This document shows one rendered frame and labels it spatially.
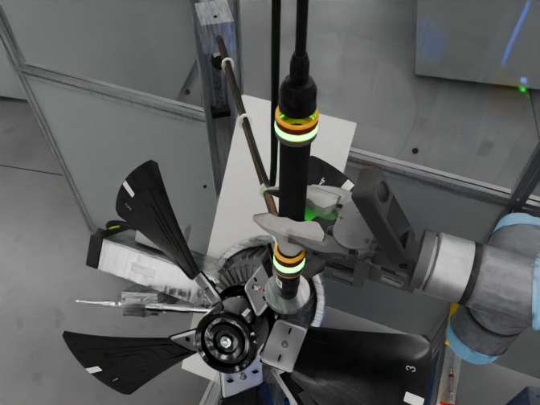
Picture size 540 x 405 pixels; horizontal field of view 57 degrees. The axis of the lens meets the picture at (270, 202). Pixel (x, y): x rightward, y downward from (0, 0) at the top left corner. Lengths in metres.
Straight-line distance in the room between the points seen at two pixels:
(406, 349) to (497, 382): 1.44
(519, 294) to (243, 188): 0.70
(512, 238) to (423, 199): 0.84
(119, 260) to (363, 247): 0.71
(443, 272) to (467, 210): 1.01
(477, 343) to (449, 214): 0.96
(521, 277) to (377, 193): 0.18
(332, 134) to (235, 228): 0.31
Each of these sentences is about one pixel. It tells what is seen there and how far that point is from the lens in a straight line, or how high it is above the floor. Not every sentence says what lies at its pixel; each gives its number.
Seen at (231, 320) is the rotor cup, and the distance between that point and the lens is 0.91.
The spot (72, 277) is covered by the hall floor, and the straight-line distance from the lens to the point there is 2.58.
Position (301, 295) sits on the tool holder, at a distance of 0.78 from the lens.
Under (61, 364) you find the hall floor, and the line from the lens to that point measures 2.39.
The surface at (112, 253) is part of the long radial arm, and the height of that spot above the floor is 1.13.
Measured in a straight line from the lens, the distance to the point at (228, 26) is 1.11.
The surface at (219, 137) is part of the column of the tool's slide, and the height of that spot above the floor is 1.07.
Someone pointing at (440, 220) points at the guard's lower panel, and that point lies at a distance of 1.65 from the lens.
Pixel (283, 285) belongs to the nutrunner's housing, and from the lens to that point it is 0.74.
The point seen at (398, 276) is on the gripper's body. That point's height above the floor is 1.54.
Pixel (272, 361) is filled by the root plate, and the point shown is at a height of 1.18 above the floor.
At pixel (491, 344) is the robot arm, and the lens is 0.69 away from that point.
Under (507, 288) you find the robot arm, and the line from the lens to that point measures 0.60.
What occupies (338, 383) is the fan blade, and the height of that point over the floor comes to 1.19.
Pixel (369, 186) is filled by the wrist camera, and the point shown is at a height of 1.68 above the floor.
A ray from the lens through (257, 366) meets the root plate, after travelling 1.03.
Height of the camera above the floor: 2.07
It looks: 51 degrees down
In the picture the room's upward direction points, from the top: straight up
